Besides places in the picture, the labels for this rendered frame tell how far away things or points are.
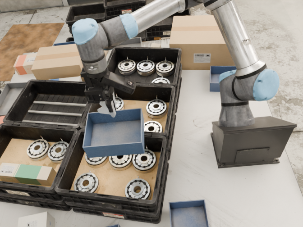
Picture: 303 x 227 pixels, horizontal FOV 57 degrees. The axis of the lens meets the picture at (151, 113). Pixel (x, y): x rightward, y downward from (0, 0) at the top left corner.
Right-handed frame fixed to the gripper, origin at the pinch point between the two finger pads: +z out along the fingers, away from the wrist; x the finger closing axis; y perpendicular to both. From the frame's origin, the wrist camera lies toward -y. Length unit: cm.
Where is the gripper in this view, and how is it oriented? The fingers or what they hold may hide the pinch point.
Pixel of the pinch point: (115, 113)
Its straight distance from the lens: 102.9
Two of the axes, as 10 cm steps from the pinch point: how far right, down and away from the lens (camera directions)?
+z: 1.1, 7.2, 6.8
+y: -9.9, 0.6, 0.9
